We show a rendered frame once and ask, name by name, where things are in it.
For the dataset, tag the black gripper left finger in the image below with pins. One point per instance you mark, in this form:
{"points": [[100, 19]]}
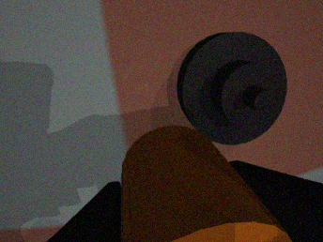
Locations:
{"points": [[98, 221]]}

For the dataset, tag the dark grey round pedestal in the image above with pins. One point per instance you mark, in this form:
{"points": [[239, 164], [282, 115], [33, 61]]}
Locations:
{"points": [[232, 87]]}

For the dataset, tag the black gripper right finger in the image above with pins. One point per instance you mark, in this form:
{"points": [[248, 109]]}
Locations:
{"points": [[296, 203]]}

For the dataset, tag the orange tapered knob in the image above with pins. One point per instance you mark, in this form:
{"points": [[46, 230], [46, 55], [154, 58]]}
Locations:
{"points": [[177, 186]]}

